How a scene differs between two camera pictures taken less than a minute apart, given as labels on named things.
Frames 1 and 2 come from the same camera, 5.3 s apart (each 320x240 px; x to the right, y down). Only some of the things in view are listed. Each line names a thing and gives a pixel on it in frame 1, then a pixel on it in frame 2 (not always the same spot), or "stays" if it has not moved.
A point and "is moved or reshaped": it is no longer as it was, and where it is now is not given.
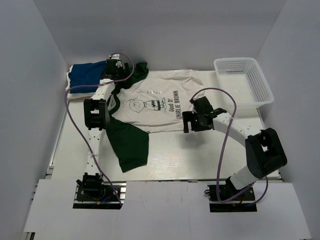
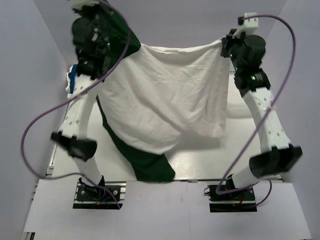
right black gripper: x=188 y=116 to x=228 y=40
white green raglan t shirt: x=142 y=102 is moved or reshaped
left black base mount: x=93 y=193 stays
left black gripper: x=127 y=69 to x=80 y=12
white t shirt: x=74 y=95 stays
